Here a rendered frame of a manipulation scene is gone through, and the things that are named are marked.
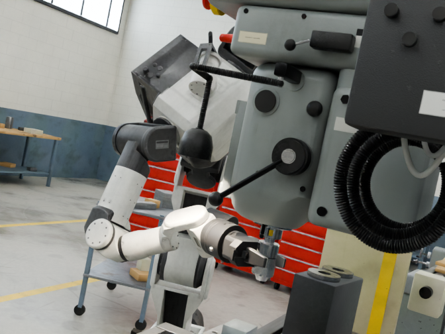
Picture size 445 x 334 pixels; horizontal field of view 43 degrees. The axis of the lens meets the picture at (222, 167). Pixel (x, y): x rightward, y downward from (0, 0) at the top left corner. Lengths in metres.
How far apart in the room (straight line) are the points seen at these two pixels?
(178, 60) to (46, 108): 9.81
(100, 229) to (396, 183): 0.76
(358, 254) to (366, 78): 2.19
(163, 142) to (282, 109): 0.51
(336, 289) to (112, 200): 0.62
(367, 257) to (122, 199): 1.69
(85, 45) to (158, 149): 10.55
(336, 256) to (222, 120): 1.52
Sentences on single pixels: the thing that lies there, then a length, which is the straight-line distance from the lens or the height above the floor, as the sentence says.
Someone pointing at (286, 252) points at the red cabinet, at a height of 0.42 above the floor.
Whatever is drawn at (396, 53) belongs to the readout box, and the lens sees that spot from 0.79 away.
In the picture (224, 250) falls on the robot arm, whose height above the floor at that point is 1.23.
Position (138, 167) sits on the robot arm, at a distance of 1.52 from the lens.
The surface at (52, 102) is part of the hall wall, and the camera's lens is 11.53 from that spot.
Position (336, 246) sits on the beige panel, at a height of 1.04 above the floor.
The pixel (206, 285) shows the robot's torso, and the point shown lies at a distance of 1.96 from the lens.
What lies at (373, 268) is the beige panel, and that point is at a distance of 2.93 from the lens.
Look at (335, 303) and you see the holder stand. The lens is 1.57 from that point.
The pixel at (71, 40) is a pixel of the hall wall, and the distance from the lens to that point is 11.73.
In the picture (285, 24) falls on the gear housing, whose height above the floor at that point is 1.70.
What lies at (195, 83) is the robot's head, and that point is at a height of 1.59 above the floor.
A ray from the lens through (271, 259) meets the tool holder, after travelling 1.20.
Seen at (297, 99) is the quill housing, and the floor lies 1.56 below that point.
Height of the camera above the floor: 1.47
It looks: 3 degrees down
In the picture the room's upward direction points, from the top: 11 degrees clockwise
